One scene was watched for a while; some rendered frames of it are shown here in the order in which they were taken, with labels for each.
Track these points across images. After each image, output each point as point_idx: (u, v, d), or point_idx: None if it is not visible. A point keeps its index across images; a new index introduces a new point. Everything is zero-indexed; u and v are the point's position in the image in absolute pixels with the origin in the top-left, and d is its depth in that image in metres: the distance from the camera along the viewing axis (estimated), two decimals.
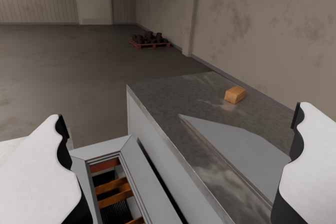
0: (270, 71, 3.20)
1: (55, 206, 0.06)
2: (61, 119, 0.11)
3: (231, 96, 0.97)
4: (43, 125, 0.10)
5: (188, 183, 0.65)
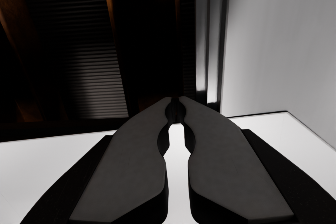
0: None
1: (140, 186, 0.07)
2: (173, 103, 0.12)
3: None
4: (157, 104, 0.11)
5: None
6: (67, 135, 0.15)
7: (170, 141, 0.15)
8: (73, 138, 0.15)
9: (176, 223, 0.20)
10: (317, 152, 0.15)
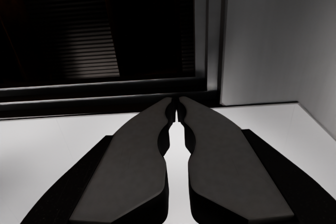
0: None
1: (140, 186, 0.07)
2: (172, 103, 0.12)
3: None
4: (157, 104, 0.11)
5: None
6: (64, 116, 0.14)
7: (173, 128, 0.14)
8: (71, 120, 0.14)
9: (172, 217, 0.19)
10: (324, 147, 0.15)
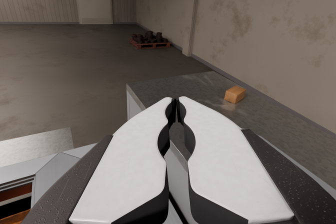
0: (270, 71, 3.20)
1: (140, 186, 0.07)
2: (172, 103, 0.12)
3: (231, 96, 0.97)
4: (157, 104, 0.11)
5: (188, 183, 0.65)
6: None
7: None
8: None
9: None
10: None
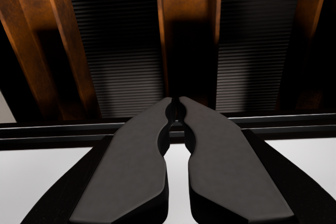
0: None
1: (140, 186, 0.07)
2: (173, 103, 0.12)
3: None
4: (157, 104, 0.11)
5: None
6: None
7: None
8: None
9: None
10: None
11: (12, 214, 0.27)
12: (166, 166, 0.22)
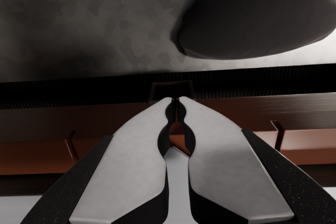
0: None
1: (140, 186, 0.07)
2: (173, 103, 0.12)
3: None
4: (157, 104, 0.11)
5: None
6: None
7: None
8: None
9: None
10: None
11: None
12: None
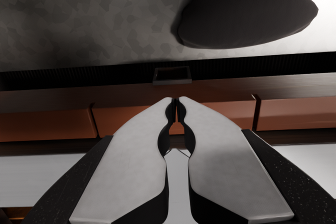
0: None
1: (140, 186, 0.07)
2: (173, 103, 0.12)
3: None
4: (157, 104, 0.11)
5: None
6: None
7: None
8: None
9: None
10: None
11: None
12: None
